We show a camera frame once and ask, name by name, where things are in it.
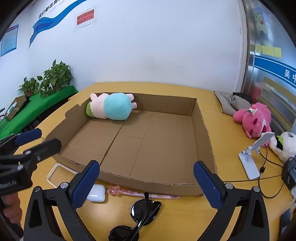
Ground red wall sign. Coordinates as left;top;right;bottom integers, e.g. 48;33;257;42
74;9;96;29

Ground white earbuds case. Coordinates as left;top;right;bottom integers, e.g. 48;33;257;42
87;184;106;202

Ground black device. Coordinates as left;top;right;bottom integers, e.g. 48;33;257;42
282;157;296;190

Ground pink pen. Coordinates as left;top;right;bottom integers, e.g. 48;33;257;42
107;185;181;200

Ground pink plush toy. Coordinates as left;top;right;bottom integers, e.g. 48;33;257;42
233;103;272;147

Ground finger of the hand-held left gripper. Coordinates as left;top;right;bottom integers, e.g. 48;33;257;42
0;138;62;172
0;128;43;154

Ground brown cardboard box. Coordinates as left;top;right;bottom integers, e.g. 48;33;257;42
44;93;218;197

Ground green tablecloth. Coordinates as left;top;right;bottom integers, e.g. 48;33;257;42
0;86;78;139

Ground large potted plant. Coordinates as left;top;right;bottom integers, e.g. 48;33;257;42
38;60;74;98

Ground black smartphone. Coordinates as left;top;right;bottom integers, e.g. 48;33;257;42
279;209;291;235

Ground pink and blue plush pig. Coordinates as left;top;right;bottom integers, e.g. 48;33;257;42
86;93;137;121

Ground grey jacket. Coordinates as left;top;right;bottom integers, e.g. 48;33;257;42
214;91;255;115

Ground small potted plant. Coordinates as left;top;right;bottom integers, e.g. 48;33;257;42
18;77;40;97

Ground white phone stand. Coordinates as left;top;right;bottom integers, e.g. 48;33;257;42
239;132;275;180

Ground white plush toy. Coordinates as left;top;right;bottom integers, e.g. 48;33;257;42
269;132;296;162

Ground blue wall poster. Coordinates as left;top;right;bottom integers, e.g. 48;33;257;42
0;24;19;57

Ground blue wave wall decal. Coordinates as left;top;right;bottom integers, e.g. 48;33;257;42
29;0;88;48

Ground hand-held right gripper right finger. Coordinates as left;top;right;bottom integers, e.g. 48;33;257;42
193;161;270;241

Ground black sunglasses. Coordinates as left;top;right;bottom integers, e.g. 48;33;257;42
109;192;162;241

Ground glass door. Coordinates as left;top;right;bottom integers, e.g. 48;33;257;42
242;0;296;137

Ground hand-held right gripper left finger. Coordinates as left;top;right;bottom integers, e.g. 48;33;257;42
23;160;100;241

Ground cartoon door poster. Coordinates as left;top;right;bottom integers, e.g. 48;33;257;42
253;9;271;35

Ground person's left hand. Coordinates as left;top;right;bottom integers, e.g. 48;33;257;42
3;192;23;229

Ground cream phone case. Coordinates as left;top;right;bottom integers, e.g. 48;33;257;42
47;163;80;189

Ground small cardboard box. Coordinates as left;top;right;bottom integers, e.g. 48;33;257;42
4;95;27;121

